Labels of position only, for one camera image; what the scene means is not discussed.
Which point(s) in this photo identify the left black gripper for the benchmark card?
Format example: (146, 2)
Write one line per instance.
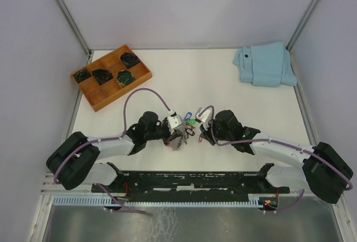
(177, 133)

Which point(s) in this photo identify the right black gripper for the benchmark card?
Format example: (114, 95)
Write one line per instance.
(205, 134)

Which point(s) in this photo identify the metal key holder red handle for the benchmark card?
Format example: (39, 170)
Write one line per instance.
(183, 140)

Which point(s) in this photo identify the black key tag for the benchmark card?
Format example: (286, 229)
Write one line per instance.
(190, 132)

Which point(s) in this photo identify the key with green tag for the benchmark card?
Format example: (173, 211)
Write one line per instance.
(191, 121)

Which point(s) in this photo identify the blue key tag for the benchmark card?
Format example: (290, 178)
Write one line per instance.
(188, 115)

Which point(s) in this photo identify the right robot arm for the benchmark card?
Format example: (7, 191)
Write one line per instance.
(319, 168)

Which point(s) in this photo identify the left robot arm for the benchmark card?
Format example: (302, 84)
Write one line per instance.
(78, 159)

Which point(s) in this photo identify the black green rolled band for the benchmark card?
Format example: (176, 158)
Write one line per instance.
(124, 78)

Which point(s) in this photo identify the black rolled band back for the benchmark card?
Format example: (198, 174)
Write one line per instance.
(129, 59)

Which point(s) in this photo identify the black red rolled band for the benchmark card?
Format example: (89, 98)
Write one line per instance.
(102, 76)

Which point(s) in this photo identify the light blue folded cloth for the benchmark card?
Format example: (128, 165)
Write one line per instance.
(265, 65)

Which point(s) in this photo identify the black yellow rolled band left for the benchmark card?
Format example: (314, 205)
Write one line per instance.
(81, 75)

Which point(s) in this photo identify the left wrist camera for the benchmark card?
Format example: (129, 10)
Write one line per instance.
(174, 122)

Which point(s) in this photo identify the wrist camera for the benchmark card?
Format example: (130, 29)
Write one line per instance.
(174, 122)
(204, 116)

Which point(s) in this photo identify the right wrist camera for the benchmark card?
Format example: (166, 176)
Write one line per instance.
(204, 116)

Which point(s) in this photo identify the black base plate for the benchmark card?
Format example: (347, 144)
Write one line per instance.
(174, 186)

